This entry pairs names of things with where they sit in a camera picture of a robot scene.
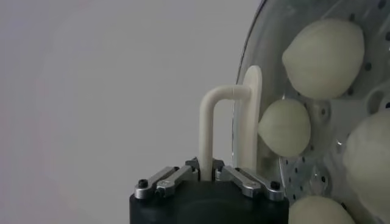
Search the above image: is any glass lid with cream handle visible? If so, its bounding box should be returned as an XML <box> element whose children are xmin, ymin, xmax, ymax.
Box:
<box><xmin>198</xmin><ymin>0</ymin><xmax>390</xmax><ymax>224</ymax></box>

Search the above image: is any perforated steel steamer basket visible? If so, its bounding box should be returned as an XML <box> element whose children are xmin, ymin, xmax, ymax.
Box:
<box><xmin>261</xmin><ymin>0</ymin><xmax>390</xmax><ymax>224</ymax></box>

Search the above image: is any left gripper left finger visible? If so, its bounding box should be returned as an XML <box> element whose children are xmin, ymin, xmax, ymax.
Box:
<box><xmin>133</xmin><ymin>156</ymin><xmax>201</xmax><ymax>200</ymax></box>

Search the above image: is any white steamed baozi bun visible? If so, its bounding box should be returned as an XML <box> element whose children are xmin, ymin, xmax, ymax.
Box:
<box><xmin>257</xmin><ymin>97</ymin><xmax>312</xmax><ymax>158</ymax></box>
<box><xmin>288</xmin><ymin>194</ymin><xmax>357</xmax><ymax>224</ymax></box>
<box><xmin>342</xmin><ymin>111</ymin><xmax>390</xmax><ymax>214</ymax></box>
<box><xmin>282</xmin><ymin>18</ymin><xmax>366</xmax><ymax>100</ymax></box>

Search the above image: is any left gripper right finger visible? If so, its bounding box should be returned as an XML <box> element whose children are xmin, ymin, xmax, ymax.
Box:
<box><xmin>213</xmin><ymin>157</ymin><xmax>286</xmax><ymax>202</ymax></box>

